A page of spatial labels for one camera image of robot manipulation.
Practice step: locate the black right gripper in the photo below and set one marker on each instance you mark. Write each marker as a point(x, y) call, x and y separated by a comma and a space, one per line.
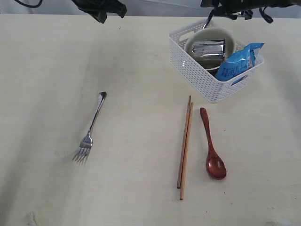
point(233, 8)

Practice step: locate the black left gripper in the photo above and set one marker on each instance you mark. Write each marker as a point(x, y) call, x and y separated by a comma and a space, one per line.
point(99, 8)

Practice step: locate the shiny stainless steel cup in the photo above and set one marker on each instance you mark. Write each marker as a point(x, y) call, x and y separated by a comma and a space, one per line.
point(206, 49)

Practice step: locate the pale green ceramic bowl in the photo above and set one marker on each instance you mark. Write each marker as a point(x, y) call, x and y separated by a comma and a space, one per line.
point(211, 34)

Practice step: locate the blue snack packet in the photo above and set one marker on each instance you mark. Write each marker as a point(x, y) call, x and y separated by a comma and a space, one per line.
point(239, 62)

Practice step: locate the short metal spoon handle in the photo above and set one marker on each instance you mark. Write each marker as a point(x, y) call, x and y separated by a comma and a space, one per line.
point(86, 143)

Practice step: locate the light wooden chopstick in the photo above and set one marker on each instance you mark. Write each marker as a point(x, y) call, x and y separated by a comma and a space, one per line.
point(184, 165)

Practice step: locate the reddish brown wooden spoon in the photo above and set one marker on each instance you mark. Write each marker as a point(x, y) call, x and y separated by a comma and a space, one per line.
point(214, 164)

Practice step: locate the dark wooden chopstick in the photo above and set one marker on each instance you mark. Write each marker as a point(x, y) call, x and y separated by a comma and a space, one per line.
point(183, 144)

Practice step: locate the white woven plastic basket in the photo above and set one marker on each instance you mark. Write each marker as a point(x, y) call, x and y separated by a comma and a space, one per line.
point(198, 77)

